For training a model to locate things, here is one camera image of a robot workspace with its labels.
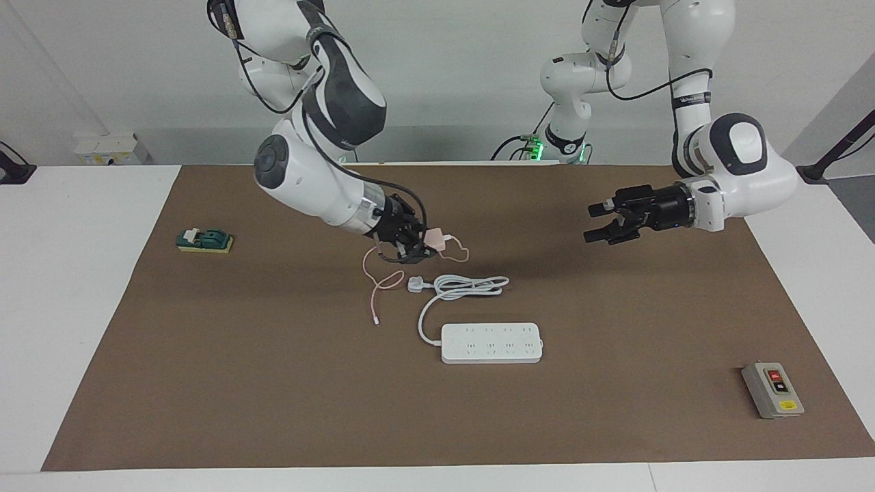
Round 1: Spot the green knife switch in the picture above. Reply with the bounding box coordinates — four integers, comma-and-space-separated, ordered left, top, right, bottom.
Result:
176, 228, 234, 254

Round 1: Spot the white wall outlet box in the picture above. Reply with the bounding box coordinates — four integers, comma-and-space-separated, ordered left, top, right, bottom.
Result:
74, 133, 152, 166

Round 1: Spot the pink charging cable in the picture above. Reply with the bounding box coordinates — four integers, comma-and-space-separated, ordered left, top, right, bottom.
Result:
362, 236, 471, 326

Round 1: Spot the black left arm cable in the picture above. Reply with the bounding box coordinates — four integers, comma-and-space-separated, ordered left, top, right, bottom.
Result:
581, 0, 713, 103

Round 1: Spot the black left base cable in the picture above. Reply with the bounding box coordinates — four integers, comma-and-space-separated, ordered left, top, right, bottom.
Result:
491, 102, 556, 162

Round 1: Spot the white power strip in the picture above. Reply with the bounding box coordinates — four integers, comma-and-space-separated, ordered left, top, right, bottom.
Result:
440, 323, 545, 365

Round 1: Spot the black clamp stand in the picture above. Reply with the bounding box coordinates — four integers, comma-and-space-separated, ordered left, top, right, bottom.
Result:
796, 109, 875, 184
0, 141, 36, 185

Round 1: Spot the white power strip cord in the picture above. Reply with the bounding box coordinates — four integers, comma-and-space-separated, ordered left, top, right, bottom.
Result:
407, 275, 511, 346

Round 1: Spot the brown table mat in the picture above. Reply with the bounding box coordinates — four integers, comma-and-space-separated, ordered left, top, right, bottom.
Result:
41, 164, 875, 472

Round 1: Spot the grey on-off switch box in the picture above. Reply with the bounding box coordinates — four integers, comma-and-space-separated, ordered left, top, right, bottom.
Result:
741, 361, 805, 420

